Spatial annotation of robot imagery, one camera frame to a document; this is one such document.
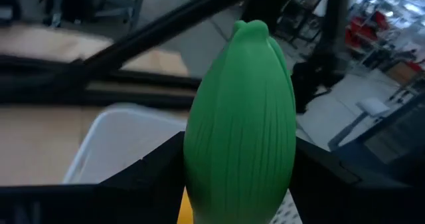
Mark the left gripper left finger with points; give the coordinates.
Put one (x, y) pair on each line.
(156, 184)

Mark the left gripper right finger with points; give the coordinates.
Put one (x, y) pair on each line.
(325, 190)

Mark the green corn husk toy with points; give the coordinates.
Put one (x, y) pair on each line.
(239, 134)

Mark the white perforated plastic basket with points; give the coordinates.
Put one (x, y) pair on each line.
(126, 144)

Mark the dark desk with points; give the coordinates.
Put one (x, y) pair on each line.
(398, 141)

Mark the white stool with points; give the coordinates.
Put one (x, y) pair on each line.
(373, 107)

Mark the red storage rack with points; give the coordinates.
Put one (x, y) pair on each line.
(365, 31)

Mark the black metal table frame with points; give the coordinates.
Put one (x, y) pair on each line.
(159, 29)

